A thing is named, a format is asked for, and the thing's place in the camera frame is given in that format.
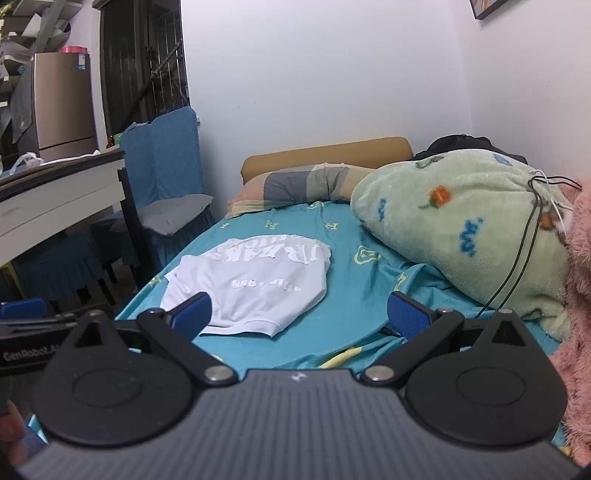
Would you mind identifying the tan headboard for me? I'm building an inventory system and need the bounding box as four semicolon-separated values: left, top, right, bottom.
241;136;413;185

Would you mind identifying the chair with blue cover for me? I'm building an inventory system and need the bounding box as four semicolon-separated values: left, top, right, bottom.
119;105;218;274

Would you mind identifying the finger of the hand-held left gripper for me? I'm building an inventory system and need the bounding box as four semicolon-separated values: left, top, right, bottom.
0;298;78;335

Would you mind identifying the stool with blue cover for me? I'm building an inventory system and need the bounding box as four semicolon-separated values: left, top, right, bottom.
90;216;139;283
11;231;100;306

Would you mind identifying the white plastic bag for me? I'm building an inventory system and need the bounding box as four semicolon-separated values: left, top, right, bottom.
9;151;45;174

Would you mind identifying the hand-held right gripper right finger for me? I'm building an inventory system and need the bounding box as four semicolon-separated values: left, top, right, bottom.
360;291;536;387

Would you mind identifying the grey storage shelf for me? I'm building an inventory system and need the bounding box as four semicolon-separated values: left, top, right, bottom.
0;0;85;63

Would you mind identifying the champagne refrigerator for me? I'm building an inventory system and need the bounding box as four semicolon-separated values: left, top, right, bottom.
28;52;99;163

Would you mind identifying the plaid pillow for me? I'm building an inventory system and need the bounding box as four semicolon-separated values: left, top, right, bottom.
226;161;377;219

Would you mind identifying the white desk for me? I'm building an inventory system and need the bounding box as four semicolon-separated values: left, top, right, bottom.
0;148;129;268

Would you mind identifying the white printed t-shirt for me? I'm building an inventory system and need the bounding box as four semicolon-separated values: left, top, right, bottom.
159;234;333;337

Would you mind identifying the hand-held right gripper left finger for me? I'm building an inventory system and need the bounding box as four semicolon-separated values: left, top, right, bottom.
60;292;240;387

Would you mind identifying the teal patterned bed sheet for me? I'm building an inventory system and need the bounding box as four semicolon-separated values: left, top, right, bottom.
113;200;566;371

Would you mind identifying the green plush pillow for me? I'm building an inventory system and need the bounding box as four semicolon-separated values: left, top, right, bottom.
350;150;575;340

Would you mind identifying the black clothing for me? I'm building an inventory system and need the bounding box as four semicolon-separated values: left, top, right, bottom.
413;134;529;165

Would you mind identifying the black cable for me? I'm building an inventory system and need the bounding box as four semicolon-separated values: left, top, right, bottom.
381;175;583;337

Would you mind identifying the framed wall picture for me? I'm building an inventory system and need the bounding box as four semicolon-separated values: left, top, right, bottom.
468;0;509;20

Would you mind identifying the dark barred window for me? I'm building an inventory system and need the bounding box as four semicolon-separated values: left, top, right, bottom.
99;0;190;139

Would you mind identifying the grey seat cushion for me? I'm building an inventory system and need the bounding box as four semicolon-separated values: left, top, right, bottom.
139;194;215;236

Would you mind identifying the grey hanging towel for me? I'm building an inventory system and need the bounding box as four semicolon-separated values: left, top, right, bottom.
8;74;38;145

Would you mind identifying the person's left hand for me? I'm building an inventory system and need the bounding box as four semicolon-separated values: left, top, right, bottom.
0;401;28;448

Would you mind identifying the pink fluffy blanket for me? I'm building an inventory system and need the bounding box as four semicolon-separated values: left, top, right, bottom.
549;187;591;467

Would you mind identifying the white cable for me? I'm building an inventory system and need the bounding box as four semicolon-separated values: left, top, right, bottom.
530;172;574;238

